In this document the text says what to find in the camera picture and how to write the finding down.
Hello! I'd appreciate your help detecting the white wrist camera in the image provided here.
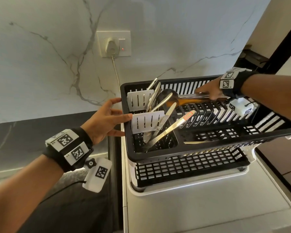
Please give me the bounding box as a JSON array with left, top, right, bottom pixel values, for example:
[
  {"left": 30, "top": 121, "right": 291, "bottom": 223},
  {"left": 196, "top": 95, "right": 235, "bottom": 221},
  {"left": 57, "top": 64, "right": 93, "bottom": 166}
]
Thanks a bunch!
[
  {"left": 82, "top": 157, "right": 113, "bottom": 193},
  {"left": 229, "top": 98, "right": 259, "bottom": 117}
]

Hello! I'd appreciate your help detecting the white power plug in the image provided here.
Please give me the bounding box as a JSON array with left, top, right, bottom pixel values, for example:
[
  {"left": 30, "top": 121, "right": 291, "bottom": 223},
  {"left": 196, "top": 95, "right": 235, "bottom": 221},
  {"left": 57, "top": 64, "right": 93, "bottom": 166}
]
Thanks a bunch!
[{"left": 104, "top": 38, "right": 119, "bottom": 59}]

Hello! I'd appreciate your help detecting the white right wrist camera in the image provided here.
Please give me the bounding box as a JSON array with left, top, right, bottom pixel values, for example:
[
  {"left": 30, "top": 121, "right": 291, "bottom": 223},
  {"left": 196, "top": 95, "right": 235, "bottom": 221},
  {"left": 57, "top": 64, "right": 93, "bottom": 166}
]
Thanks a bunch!
[{"left": 229, "top": 98, "right": 259, "bottom": 117}]

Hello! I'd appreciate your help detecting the black and white dish rack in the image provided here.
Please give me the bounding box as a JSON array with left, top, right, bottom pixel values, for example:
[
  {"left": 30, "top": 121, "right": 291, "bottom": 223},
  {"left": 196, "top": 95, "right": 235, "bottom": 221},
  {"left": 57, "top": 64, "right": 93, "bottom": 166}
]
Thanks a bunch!
[{"left": 120, "top": 74, "right": 291, "bottom": 188}]

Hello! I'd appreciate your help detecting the black left camera cable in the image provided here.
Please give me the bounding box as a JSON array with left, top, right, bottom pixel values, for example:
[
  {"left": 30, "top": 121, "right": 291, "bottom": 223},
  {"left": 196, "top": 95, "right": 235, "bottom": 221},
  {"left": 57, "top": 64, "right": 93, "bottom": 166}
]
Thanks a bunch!
[{"left": 38, "top": 182, "right": 84, "bottom": 204}]

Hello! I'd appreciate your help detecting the steel table knife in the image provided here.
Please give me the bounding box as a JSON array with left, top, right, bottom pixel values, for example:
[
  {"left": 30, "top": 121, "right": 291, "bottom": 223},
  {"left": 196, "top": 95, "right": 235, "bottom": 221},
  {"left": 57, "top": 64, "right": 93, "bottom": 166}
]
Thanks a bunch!
[
  {"left": 142, "top": 110, "right": 196, "bottom": 153},
  {"left": 143, "top": 102, "right": 177, "bottom": 143}
]

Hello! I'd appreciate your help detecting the black right wristband with markers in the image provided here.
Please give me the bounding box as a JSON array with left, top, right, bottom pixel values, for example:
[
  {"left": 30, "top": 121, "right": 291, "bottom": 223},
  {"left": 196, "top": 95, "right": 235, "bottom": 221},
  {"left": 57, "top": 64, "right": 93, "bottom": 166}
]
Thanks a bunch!
[{"left": 219, "top": 67, "right": 260, "bottom": 99}]

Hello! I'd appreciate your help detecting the person's right forearm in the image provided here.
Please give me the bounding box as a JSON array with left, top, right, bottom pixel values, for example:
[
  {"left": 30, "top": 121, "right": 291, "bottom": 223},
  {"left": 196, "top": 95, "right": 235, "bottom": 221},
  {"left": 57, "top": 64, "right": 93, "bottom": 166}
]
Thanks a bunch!
[{"left": 241, "top": 74, "right": 291, "bottom": 124}]

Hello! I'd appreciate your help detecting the black left wristband with markers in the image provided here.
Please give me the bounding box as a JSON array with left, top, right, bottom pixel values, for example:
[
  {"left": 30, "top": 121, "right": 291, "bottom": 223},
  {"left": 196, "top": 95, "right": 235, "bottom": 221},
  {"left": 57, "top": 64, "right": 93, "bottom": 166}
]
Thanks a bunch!
[{"left": 42, "top": 127, "right": 94, "bottom": 173}]

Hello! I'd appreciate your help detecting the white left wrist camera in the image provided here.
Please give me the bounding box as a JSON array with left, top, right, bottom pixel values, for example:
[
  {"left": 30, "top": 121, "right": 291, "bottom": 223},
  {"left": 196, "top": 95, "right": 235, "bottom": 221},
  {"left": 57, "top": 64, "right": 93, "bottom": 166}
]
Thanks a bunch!
[{"left": 82, "top": 157, "right": 113, "bottom": 193}]

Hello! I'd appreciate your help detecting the white wall socket with plug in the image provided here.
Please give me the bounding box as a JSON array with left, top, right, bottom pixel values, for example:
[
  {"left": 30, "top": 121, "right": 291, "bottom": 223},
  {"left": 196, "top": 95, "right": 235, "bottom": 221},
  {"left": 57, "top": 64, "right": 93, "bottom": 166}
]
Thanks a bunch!
[{"left": 96, "top": 30, "right": 131, "bottom": 58}]

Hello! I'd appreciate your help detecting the white drip tray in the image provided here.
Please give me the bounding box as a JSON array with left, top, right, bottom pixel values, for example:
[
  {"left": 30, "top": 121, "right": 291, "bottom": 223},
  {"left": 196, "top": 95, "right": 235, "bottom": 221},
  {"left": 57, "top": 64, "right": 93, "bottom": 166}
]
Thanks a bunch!
[{"left": 125, "top": 143, "right": 256, "bottom": 197}]

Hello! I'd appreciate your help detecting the black wristband with markers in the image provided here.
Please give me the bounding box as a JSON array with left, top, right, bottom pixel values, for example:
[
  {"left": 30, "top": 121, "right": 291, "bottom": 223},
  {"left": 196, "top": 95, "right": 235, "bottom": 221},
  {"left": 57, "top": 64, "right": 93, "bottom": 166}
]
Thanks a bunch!
[
  {"left": 219, "top": 67, "right": 260, "bottom": 99},
  {"left": 42, "top": 127, "right": 94, "bottom": 173}
]

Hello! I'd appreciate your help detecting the white power cable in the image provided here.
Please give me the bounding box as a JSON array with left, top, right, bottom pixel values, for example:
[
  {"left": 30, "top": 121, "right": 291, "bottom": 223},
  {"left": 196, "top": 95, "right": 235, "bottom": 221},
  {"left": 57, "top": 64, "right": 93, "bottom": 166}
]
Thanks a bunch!
[{"left": 111, "top": 57, "right": 122, "bottom": 99}]

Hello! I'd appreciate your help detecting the person's left hand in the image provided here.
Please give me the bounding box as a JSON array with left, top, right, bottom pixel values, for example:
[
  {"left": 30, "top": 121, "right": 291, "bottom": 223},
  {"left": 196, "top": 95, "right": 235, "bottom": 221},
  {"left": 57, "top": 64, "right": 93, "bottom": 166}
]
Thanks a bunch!
[{"left": 81, "top": 97, "right": 133, "bottom": 145}]

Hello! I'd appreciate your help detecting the large steel ladle spoon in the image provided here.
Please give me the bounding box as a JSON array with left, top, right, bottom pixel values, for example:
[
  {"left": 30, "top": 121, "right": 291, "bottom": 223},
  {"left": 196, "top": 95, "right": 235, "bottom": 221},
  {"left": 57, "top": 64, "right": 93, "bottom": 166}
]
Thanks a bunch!
[{"left": 157, "top": 89, "right": 210, "bottom": 106}]

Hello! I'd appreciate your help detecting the black door frame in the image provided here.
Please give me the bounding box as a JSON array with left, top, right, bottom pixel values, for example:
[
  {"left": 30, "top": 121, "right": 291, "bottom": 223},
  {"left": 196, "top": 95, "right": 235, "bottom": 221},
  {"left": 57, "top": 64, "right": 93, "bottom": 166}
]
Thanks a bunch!
[{"left": 269, "top": 0, "right": 291, "bottom": 74}]

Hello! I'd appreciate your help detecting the orange wooden spatula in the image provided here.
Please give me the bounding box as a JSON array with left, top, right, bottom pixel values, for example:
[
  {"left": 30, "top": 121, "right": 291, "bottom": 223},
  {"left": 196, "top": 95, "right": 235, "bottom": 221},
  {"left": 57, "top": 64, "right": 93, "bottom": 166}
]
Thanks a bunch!
[{"left": 169, "top": 98, "right": 227, "bottom": 107}]

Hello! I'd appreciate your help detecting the person's right hand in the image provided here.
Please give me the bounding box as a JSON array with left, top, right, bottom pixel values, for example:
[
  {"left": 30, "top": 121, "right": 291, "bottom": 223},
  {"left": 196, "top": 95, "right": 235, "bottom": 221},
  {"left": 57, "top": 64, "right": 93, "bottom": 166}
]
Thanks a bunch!
[{"left": 194, "top": 77, "right": 227, "bottom": 102}]

